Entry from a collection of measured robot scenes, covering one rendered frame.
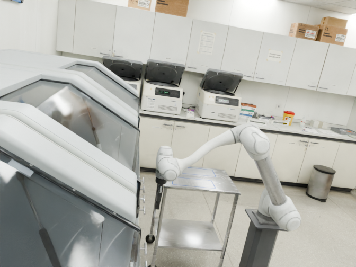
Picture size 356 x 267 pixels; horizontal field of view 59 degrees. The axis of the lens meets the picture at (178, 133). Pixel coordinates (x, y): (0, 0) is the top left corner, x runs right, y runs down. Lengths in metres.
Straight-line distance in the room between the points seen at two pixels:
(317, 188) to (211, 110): 1.93
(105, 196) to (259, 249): 1.90
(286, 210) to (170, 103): 2.54
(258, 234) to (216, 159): 2.31
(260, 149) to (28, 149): 1.39
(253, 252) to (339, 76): 3.51
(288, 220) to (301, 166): 3.01
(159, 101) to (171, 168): 2.53
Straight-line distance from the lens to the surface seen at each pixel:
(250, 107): 4.97
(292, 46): 4.96
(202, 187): 2.46
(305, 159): 5.14
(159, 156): 1.96
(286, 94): 5.41
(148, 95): 4.23
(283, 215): 2.21
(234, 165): 4.73
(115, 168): 0.94
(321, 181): 4.97
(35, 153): 0.77
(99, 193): 0.78
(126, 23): 4.45
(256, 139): 1.87
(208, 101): 4.37
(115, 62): 4.40
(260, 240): 2.51
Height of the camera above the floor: 1.85
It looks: 16 degrees down
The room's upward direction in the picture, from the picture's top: 10 degrees clockwise
